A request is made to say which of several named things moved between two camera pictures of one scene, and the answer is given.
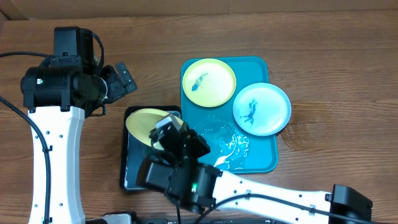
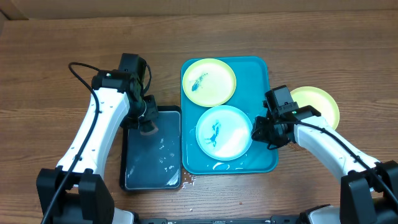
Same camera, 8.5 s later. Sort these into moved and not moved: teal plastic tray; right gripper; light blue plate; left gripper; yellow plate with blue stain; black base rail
Moved: light blue plate; right gripper; left gripper
Not moved: black base rail; teal plastic tray; yellow plate with blue stain
